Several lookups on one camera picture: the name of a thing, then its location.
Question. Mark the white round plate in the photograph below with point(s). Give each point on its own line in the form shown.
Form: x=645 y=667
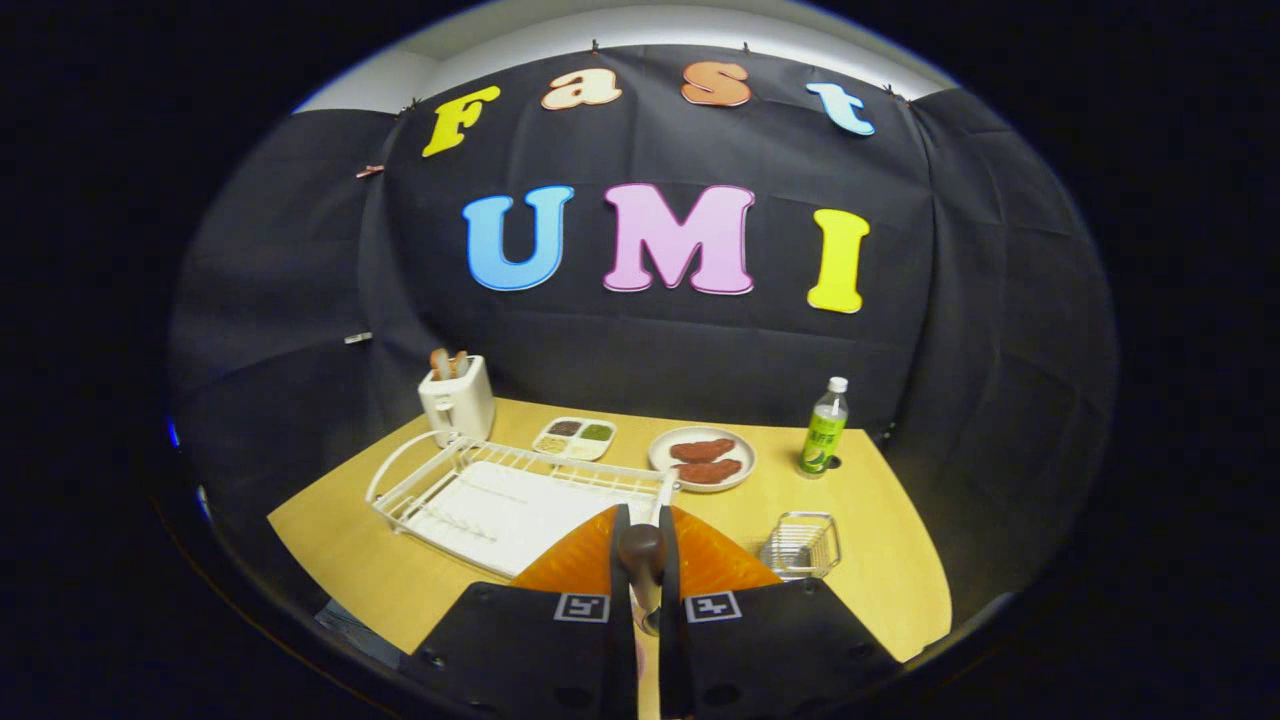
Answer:
x=660 y=462

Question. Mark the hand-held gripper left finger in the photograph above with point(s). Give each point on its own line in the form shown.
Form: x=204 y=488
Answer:
x=622 y=600

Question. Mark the white divided grain tray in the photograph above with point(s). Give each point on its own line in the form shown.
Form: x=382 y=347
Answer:
x=575 y=448

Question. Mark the green label drink bottle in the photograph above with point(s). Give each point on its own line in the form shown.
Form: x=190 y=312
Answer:
x=823 y=435

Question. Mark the brown meat piece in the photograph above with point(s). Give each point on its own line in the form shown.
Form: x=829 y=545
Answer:
x=702 y=450
x=710 y=472

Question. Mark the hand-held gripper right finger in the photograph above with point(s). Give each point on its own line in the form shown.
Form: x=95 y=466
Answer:
x=670 y=600

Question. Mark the white toaster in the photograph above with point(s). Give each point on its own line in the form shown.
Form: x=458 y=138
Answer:
x=460 y=410

